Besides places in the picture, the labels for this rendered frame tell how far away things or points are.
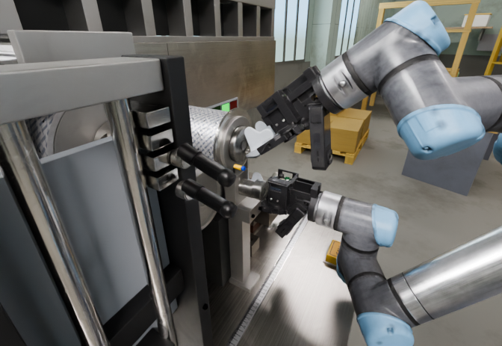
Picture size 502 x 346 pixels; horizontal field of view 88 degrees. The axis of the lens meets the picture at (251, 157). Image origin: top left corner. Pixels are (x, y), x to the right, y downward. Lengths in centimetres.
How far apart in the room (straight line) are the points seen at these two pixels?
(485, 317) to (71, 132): 216
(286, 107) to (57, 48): 31
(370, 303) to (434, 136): 31
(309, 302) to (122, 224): 53
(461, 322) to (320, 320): 148
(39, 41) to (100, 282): 20
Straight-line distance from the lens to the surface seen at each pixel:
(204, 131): 52
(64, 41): 28
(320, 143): 45
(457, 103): 36
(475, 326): 212
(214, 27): 103
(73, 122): 32
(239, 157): 53
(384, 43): 40
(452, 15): 792
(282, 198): 58
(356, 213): 56
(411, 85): 37
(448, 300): 53
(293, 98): 45
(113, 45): 30
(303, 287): 72
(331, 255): 77
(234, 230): 59
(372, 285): 56
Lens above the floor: 145
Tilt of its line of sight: 25 degrees down
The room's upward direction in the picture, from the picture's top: straight up
